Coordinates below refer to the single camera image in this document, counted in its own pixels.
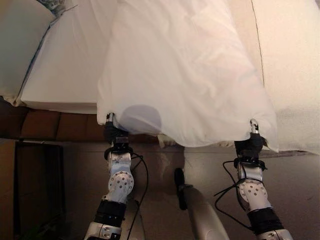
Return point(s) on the white mattress with blue piping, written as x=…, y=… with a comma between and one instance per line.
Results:
x=72, y=62

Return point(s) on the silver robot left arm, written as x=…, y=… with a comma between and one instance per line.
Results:
x=120, y=182

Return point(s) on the beige bed sheet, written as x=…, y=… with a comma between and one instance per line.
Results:
x=292, y=62

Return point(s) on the white pillow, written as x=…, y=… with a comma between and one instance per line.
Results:
x=18, y=45

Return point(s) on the patterned blue-white cloth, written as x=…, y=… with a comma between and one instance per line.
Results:
x=56, y=5

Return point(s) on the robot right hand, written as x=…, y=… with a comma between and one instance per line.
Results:
x=250, y=145

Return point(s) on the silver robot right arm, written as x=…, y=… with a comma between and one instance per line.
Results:
x=253, y=192

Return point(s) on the brown wooden bed frame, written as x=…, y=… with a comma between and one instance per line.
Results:
x=50, y=125

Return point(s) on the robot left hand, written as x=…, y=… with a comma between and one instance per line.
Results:
x=115, y=133

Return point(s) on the dark bedside cabinet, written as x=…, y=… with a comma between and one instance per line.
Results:
x=37, y=187

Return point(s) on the white duvet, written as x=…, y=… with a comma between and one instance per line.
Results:
x=180, y=75

